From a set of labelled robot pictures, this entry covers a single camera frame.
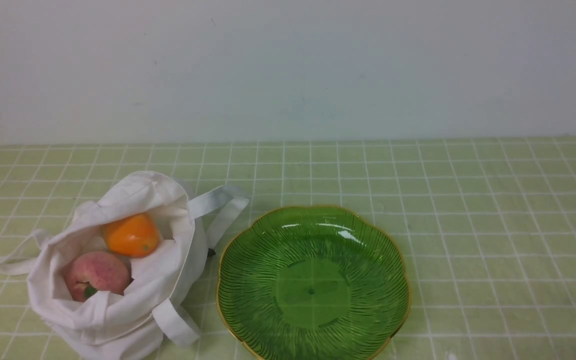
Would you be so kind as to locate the red pink peach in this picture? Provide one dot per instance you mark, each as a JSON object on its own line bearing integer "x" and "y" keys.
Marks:
{"x": 96, "y": 271}

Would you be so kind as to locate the orange persimmon fruit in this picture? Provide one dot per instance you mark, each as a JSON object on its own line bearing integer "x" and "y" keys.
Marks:
{"x": 136, "y": 236}

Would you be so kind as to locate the green glass plate gold rim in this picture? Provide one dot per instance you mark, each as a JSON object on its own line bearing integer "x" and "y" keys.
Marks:
{"x": 313, "y": 283}

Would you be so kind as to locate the white cloth tote bag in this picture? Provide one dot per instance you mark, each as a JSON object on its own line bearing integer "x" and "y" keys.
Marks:
{"x": 110, "y": 326}

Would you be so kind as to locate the green checkered tablecloth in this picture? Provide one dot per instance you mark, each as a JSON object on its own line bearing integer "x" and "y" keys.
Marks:
{"x": 487, "y": 227}

